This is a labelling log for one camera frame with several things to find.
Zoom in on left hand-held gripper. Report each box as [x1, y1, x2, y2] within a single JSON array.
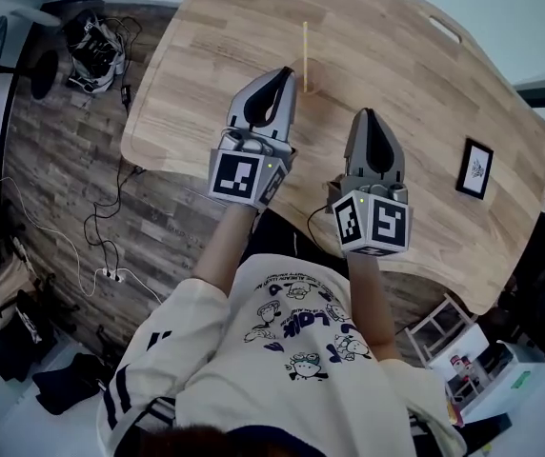
[[207, 67, 298, 209]]

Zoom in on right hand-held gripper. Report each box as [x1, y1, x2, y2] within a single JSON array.
[[326, 107, 415, 259]]

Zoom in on pink dimpled translucent cup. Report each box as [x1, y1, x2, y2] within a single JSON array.
[[290, 57, 333, 97]]

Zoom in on yellow white striped straw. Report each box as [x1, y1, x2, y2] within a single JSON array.
[[301, 21, 309, 94]]

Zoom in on person's left forearm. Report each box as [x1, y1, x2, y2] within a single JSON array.
[[192, 202, 260, 299]]

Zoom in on person's right forearm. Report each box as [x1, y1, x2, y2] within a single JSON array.
[[346, 252, 405, 361]]

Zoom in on black framed picture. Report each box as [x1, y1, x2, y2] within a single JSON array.
[[454, 136, 495, 201]]

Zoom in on person's black trousers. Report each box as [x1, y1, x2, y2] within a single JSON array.
[[248, 209, 350, 268]]

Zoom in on white power strip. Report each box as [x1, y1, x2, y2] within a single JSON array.
[[99, 266, 127, 285]]

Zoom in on red white cans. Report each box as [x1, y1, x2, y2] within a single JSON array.
[[448, 353, 477, 381]]

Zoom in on person's cream printed shirt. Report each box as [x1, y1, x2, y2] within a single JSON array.
[[96, 252, 467, 457]]

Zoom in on white storage shelf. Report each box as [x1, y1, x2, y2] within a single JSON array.
[[427, 321, 545, 421]]

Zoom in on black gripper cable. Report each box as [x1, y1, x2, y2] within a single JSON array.
[[306, 202, 346, 257]]

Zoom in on black floor cable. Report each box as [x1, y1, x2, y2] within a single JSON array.
[[83, 100, 148, 275]]

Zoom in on light wooden stool frame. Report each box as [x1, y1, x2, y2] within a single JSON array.
[[404, 292, 479, 368]]

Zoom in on tangle of white black cables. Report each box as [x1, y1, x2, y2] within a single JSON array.
[[64, 8, 130, 95]]

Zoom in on white floor cable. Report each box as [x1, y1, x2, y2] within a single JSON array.
[[0, 176, 110, 299], [122, 273, 164, 305]]

